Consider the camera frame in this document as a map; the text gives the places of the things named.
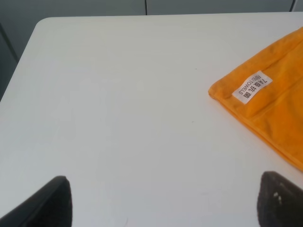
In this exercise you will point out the orange towel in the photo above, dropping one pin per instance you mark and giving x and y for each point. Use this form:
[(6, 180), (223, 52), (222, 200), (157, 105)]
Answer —
[(275, 113)]

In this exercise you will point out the white towel label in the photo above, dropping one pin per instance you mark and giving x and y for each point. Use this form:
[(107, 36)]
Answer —
[(251, 86)]

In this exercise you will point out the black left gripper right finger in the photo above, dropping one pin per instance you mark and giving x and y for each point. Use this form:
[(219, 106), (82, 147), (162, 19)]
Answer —
[(280, 202)]

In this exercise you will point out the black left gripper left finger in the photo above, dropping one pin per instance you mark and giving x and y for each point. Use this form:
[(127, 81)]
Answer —
[(50, 206)]

